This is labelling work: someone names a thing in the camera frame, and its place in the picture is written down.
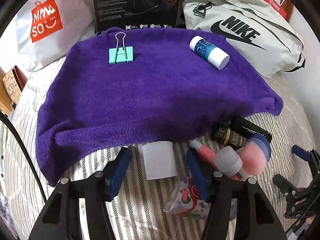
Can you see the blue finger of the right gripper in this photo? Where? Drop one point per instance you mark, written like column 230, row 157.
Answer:
column 303, row 154
column 284, row 185

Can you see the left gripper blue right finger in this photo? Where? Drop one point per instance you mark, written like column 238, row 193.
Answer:
column 201, row 172

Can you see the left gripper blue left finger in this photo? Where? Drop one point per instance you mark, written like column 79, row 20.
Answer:
column 114, row 173

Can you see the clear watermelon drink bottle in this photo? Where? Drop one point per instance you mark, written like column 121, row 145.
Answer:
column 185, row 200

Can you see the small white tape roll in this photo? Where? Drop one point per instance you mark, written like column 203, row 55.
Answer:
column 159, row 160

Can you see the pink blue round case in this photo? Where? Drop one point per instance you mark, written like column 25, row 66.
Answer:
column 255, row 154

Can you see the black slim cosmetic box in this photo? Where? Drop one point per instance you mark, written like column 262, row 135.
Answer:
column 246, row 128

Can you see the white blue hydrating balm jar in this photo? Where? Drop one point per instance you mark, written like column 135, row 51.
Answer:
column 209, row 52

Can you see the teal binder clip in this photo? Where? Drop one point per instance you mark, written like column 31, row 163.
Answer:
column 120, row 54

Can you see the pink tube white cap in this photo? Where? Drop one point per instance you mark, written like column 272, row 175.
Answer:
column 204, row 152

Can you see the dark gold-trimmed bottle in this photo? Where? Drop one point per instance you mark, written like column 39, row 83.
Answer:
column 224, row 135

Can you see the purple towel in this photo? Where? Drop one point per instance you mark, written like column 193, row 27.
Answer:
column 167, row 93

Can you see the white Nike bag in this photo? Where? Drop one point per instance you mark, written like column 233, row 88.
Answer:
column 253, row 28

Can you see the wooden furniture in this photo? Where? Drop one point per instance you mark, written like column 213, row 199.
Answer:
column 5, row 101

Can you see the brown patterned box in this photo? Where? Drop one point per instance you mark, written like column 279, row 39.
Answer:
column 14, row 82

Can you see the white Miniso shopping bag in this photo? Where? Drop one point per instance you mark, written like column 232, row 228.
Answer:
column 47, row 29

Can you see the black headset box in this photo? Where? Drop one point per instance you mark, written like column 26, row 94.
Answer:
column 136, row 14

